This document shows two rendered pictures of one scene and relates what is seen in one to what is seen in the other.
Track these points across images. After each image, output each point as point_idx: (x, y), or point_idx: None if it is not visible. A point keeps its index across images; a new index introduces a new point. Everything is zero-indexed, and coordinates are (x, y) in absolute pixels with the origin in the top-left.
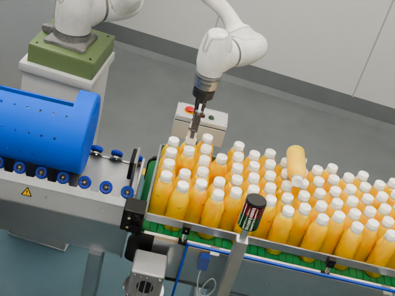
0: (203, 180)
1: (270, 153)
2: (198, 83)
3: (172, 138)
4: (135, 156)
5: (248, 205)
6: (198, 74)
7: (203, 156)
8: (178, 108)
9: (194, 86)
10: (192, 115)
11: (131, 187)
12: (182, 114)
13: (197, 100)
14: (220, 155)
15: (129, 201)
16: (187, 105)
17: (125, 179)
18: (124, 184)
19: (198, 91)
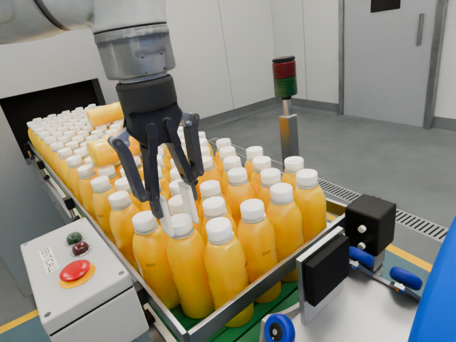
0: (257, 160)
1: (106, 177)
2: (172, 51)
3: (218, 226)
4: (325, 247)
5: (295, 60)
6: (165, 27)
7: (209, 186)
8: (88, 293)
9: (163, 81)
10: (96, 259)
11: (352, 248)
12: (115, 267)
13: (164, 118)
14: (178, 184)
15: (381, 210)
16: (48, 296)
17: (332, 317)
18: (343, 306)
19: (172, 77)
